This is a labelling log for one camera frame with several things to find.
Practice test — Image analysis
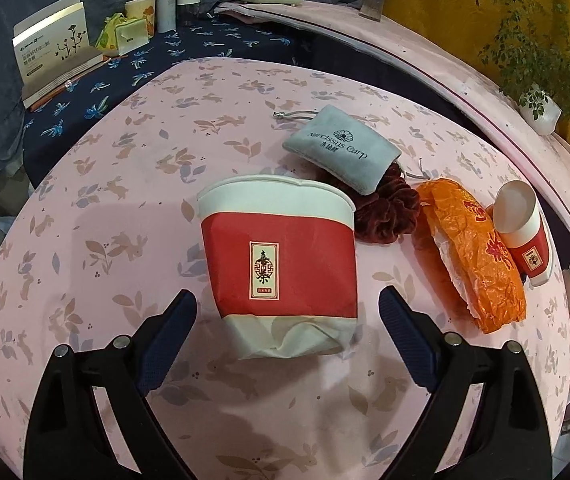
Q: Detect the book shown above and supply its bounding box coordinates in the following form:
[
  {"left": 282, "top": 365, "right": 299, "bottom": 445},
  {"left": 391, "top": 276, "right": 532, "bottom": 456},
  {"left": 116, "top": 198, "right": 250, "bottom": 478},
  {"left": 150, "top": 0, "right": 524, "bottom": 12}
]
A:
[{"left": 21, "top": 50, "right": 106, "bottom": 108}]

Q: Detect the dark maroon cloth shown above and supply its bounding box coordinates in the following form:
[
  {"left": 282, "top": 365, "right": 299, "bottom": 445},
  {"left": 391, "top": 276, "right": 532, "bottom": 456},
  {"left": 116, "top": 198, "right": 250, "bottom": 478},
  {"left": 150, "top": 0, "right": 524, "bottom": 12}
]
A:
[{"left": 285, "top": 35, "right": 570, "bottom": 271}]

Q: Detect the white flower print box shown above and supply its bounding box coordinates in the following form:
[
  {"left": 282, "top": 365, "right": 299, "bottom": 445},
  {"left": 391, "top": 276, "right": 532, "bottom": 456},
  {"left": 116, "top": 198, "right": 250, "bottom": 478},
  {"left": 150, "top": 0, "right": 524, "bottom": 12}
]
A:
[{"left": 12, "top": 0, "right": 91, "bottom": 86}]

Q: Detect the dark red scrunchie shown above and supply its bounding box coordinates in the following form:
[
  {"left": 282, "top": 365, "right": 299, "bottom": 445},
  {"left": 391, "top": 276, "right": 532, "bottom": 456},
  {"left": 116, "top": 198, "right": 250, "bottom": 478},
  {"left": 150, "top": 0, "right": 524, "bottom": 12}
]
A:
[{"left": 354, "top": 162, "right": 422, "bottom": 246}]

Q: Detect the orange paper wrapper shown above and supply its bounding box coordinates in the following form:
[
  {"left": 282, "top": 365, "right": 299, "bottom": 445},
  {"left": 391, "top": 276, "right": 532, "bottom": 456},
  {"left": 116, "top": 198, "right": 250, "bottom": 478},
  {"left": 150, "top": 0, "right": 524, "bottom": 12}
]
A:
[{"left": 412, "top": 176, "right": 528, "bottom": 336}]

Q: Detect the yellow printed box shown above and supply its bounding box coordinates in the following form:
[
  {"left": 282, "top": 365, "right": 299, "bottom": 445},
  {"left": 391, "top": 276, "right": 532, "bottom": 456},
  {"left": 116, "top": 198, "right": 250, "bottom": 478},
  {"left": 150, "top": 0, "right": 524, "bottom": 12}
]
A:
[{"left": 124, "top": 0, "right": 157, "bottom": 38}]

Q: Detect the navy floral cloth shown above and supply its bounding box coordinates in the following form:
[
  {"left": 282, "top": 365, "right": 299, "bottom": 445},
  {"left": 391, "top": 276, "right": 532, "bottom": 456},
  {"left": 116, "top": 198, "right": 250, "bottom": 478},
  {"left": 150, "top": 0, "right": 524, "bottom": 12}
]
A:
[{"left": 20, "top": 15, "right": 306, "bottom": 186}]

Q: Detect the pink blanket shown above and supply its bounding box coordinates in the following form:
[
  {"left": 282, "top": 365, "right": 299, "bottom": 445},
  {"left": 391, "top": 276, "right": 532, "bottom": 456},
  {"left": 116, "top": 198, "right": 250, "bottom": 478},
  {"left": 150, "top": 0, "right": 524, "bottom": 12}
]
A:
[{"left": 215, "top": 0, "right": 570, "bottom": 181}]

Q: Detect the potted green plant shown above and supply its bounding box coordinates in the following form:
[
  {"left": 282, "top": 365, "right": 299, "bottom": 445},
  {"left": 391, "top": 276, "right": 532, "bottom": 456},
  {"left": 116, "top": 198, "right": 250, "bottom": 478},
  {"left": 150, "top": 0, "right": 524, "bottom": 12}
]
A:
[{"left": 472, "top": 0, "right": 570, "bottom": 136}]

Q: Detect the pink rabbit print tablecloth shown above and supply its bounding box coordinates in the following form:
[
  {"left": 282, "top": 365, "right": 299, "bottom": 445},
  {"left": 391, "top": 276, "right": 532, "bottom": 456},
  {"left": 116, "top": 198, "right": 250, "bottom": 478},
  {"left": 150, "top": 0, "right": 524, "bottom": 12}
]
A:
[{"left": 0, "top": 55, "right": 570, "bottom": 480}]

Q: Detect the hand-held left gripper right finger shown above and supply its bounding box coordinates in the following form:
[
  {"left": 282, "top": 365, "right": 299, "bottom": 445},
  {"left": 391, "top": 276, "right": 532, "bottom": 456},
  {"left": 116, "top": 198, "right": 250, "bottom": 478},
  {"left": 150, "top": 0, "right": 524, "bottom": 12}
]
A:
[{"left": 379, "top": 285, "right": 553, "bottom": 480}]

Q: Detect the crushed red white paper cup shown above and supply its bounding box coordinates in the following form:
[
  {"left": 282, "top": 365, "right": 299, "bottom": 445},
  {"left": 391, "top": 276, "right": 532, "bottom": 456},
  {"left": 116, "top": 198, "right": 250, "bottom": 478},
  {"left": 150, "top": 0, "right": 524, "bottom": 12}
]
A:
[{"left": 197, "top": 174, "right": 358, "bottom": 361}]

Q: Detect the white tall carton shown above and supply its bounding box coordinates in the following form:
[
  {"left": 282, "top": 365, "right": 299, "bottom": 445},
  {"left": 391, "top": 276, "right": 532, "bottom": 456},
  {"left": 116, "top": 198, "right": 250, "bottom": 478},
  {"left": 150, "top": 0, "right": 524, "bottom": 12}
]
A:
[{"left": 154, "top": 0, "right": 178, "bottom": 33}]

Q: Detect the small red white paper cup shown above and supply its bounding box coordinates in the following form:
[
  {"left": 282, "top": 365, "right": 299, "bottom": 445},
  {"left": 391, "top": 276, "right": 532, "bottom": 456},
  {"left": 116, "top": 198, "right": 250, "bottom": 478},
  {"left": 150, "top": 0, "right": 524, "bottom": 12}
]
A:
[{"left": 485, "top": 180, "right": 556, "bottom": 287}]

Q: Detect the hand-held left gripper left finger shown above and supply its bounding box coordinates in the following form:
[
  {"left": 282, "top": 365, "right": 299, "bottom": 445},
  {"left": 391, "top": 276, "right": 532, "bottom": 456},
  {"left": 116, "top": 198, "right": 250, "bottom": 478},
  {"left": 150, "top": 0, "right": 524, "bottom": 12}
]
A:
[{"left": 24, "top": 289, "right": 198, "bottom": 480}]

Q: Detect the grey drawstring pouch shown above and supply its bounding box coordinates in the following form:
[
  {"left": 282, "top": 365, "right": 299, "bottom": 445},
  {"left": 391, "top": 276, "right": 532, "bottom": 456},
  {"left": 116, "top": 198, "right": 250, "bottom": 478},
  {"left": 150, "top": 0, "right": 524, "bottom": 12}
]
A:
[{"left": 272, "top": 105, "right": 426, "bottom": 196}]

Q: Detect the green printed pouch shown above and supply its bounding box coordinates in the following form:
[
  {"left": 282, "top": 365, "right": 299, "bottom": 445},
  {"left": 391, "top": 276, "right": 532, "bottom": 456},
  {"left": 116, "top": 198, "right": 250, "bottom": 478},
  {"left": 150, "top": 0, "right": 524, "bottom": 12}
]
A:
[{"left": 96, "top": 12, "right": 148, "bottom": 57}]

